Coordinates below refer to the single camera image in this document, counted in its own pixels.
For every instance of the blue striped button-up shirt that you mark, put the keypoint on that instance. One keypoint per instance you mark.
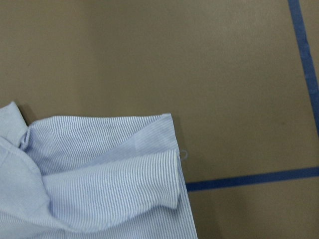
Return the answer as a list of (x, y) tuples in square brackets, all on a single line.
[(91, 178)]

